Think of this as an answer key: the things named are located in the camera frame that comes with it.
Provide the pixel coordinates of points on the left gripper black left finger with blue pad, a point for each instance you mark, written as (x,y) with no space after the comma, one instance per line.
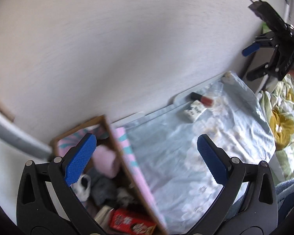
(77,158)

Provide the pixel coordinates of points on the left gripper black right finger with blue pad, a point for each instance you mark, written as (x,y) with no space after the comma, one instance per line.
(215,158)

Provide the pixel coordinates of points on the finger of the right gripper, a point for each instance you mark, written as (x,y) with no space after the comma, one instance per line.
(259,72)
(265,40)

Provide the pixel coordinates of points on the white black spotted sock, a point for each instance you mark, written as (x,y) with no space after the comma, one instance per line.
(82,187)

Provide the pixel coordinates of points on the grey paw plush sock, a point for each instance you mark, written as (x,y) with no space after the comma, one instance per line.
(103,190)

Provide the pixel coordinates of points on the silver foil tube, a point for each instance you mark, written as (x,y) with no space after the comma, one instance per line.
(103,217)

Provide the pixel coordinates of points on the pink fluffy sock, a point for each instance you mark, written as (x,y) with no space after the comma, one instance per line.
(106,161)

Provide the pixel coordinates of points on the floral green yellow quilt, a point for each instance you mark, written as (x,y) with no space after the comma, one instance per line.
(278,108)

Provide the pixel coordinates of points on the cardboard box pink lining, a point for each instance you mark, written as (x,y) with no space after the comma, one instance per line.
(117,141)

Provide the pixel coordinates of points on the light blue floral cloth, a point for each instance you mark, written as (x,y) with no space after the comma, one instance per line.
(161,150)

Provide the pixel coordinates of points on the white floral small box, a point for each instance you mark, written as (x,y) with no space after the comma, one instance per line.
(194,110)

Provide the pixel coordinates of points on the white black fuzzy sock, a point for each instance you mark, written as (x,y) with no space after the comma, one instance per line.
(124,198)

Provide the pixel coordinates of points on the black red lipstick tube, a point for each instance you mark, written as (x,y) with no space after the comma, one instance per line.
(207,102)

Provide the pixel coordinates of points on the white folding table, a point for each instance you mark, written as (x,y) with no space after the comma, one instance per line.
(176,100)

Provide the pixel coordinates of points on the red cartoon milk carton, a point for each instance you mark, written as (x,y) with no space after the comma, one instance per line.
(128,222)

